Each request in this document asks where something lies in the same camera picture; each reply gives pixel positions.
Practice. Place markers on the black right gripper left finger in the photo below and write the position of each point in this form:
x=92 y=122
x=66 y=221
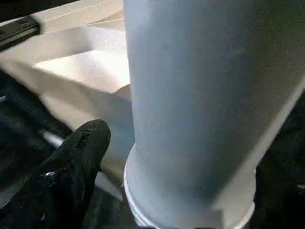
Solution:
x=66 y=186

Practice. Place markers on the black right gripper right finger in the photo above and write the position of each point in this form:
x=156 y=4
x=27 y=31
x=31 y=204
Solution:
x=283 y=186

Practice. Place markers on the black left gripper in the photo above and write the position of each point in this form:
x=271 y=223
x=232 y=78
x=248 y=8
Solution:
x=19 y=31

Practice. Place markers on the white plastic table top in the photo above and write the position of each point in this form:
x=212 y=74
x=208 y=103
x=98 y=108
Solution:
x=78 y=71

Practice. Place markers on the white plastic table leg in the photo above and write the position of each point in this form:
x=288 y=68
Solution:
x=190 y=95

